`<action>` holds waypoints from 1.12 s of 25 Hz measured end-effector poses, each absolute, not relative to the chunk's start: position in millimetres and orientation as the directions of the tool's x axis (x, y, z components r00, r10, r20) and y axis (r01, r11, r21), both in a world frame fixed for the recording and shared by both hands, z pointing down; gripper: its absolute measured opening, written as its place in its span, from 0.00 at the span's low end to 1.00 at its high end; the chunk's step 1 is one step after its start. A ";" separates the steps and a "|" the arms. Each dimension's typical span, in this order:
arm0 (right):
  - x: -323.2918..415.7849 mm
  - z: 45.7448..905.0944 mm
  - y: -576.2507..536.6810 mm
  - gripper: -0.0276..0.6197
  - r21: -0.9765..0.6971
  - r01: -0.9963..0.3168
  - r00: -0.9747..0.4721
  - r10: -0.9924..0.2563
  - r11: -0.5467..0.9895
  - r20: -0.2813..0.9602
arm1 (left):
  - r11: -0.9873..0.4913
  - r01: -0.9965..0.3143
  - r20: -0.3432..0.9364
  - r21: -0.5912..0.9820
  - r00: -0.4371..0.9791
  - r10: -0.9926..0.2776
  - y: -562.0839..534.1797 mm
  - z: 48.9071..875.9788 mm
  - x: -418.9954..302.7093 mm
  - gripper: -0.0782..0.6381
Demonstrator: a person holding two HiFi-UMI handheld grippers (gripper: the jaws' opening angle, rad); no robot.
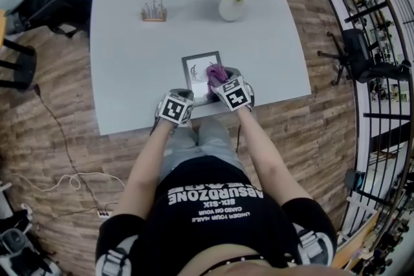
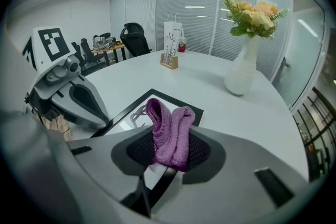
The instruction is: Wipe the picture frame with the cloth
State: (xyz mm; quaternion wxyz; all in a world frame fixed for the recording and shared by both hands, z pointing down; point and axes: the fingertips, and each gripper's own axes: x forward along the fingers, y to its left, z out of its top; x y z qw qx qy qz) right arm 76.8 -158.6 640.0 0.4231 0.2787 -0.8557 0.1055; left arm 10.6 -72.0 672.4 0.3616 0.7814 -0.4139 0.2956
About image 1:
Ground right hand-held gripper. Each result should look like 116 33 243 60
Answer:
212 67 257 112

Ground black picture frame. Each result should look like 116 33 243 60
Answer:
181 50 224 101

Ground person's left forearm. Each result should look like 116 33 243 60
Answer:
111 121 182 224

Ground black chair with blue strip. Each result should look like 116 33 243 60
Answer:
48 0 97 40

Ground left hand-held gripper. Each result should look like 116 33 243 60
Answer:
149 89 212 136

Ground black metal shelf rack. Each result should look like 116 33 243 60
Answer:
309 0 414 239

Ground person's grey jeans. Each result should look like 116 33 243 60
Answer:
158 116 245 179

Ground person's right forearm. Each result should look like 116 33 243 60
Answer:
237 106 313 208

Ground purple cloth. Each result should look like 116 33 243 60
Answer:
206 63 230 98

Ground black swivel chair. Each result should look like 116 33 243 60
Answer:
317 28 412 85

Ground black office chair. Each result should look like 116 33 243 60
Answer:
5 0 55 37

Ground person's black printed t-shirt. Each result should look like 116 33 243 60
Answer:
95 156 339 276

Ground white floor cable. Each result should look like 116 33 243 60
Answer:
11 171 127 201

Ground white round vase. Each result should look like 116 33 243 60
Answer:
218 0 246 23

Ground black stool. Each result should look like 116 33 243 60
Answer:
0 37 38 92

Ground black and grey floor device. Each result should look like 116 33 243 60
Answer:
0 208 58 276

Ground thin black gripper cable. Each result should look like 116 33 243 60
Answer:
235 124 243 153

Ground wooden stand with metal rods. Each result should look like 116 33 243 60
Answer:
140 0 168 23

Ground wooden board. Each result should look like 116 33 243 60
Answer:
332 209 380 270

